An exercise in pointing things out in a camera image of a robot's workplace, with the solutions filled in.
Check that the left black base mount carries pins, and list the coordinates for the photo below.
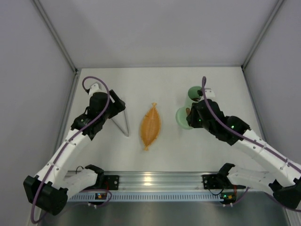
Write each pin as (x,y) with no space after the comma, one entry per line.
(107,182)

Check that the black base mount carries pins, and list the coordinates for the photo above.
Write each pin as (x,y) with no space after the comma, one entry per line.
(107,182)
(212,181)

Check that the green cylindrical lunch container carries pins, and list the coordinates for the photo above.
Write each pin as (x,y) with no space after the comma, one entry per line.
(192,96)

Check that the aluminium mounting rail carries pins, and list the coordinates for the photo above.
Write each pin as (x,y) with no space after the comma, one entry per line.
(139,181)

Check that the controller board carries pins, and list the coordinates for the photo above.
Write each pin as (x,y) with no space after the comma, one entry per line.
(100,196)
(228,196)

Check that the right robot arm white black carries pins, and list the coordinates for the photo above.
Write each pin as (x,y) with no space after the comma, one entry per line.
(281,177)

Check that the left controller board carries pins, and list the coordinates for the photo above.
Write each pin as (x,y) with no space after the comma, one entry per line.
(100,196)

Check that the green lid with leather strap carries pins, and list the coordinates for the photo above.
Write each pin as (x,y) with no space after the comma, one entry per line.
(181,116)

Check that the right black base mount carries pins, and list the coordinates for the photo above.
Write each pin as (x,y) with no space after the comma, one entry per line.
(212,181)

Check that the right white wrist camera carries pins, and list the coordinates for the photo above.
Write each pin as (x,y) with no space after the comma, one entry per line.
(207,92)

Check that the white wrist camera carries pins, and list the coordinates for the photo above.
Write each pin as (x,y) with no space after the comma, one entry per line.
(96,87)
(207,92)

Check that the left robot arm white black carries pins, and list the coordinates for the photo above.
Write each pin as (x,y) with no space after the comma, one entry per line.
(49,189)

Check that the slotted grey cable duct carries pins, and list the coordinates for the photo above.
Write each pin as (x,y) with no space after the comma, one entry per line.
(149,197)

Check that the right controller board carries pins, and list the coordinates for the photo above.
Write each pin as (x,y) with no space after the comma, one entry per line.
(228,196)

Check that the orange woven boat basket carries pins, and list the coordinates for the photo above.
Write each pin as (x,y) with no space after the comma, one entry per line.
(150,127)

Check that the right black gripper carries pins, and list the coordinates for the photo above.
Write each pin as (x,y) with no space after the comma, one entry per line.
(193,115)

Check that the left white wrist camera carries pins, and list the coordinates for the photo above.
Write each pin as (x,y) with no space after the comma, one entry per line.
(96,87)

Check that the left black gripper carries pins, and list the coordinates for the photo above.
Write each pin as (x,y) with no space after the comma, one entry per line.
(117,103)

